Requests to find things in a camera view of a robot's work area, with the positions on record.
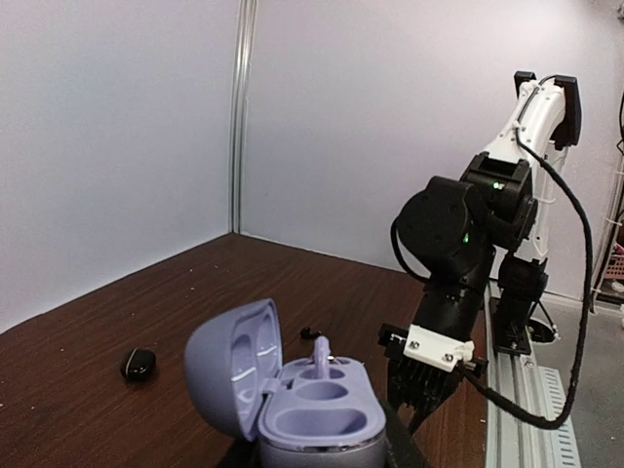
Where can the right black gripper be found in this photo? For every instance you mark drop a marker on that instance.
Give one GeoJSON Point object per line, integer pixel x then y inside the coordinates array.
{"type": "Point", "coordinates": [449, 309]}

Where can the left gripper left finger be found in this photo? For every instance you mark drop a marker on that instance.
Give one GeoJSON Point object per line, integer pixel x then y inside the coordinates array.
{"type": "Point", "coordinates": [241, 454]}

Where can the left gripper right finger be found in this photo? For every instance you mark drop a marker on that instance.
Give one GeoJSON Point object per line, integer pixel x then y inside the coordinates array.
{"type": "Point", "coordinates": [401, 451]}

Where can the purple earbud charging case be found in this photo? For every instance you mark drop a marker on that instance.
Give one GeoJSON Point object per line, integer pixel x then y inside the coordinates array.
{"type": "Point", "coordinates": [239, 382]}

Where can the purple earbud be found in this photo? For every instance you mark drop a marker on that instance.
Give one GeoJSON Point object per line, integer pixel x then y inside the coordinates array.
{"type": "Point", "coordinates": [325, 363]}

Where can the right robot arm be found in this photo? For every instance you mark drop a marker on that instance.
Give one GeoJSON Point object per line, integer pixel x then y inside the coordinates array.
{"type": "Point", "coordinates": [483, 240]}

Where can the black earbud charging case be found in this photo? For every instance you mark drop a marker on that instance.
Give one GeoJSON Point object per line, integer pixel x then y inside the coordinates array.
{"type": "Point", "coordinates": [138, 365]}

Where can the pink basket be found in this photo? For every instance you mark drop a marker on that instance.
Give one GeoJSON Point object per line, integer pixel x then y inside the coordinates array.
{"type": "Point", "coordinates": [615, 268]}

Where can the right aluminium post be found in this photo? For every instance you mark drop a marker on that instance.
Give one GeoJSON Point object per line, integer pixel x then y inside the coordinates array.
{"type": "Point", "coordinates": [239, 108]}

